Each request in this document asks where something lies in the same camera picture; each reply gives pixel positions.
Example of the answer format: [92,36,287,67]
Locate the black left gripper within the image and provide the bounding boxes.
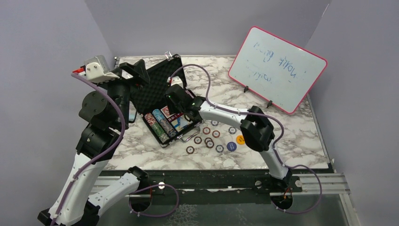
[98,59,151,128]

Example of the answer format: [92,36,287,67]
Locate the red playing card deck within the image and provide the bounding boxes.
[161,106,171,118]

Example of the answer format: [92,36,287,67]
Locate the blue playing card deck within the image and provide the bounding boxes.
[171,116,192,132]

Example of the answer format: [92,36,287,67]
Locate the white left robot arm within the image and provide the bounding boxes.
[38,56,150,226]

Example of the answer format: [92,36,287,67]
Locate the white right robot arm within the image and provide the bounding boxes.
[165,85,292,192]

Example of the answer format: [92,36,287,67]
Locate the red dice row in case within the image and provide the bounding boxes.
[168,114,181,122]

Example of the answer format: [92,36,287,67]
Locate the light blue chip stack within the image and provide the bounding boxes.
[152,109,167,123]

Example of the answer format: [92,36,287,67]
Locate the orange blue chip stack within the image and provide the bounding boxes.
[159,119,177,138]

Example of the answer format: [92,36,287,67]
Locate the black aluminium poker case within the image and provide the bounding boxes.
[130,54,201,147]

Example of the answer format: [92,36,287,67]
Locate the red white chip stack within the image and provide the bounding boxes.
[144,113,158,127]

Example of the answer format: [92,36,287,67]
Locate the green chip stack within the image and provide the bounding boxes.
[151,123,169,144]

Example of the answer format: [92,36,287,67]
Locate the loose brown poker chip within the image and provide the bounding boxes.
[186,146,195,154]
[193,136,202,144]
[204,137,213,143]
[206,140,215,148]
[212,130,221,138]
[202,127,211,135]

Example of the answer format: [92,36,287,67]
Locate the light blue eraser case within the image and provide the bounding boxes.
[128,114,137,123]

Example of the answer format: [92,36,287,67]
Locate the blue dealer button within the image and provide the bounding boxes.
[226,142,237,152]

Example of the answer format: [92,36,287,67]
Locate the orange dealer button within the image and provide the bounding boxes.
[236,135,245,145]

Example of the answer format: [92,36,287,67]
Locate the pink framed whiteboard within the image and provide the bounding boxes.
[228,26,328,114]

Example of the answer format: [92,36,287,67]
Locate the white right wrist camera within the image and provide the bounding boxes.
[170,76,184,89]

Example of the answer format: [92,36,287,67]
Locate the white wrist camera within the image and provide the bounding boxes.
[170,76,184,89]
[84,55,116,83]

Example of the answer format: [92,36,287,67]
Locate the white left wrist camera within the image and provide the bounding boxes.
[84,55,116,83]

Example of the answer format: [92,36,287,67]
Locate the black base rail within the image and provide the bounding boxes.
[112,168,303,207]

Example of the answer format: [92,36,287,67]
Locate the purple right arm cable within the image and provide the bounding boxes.
[168,64,323,216]

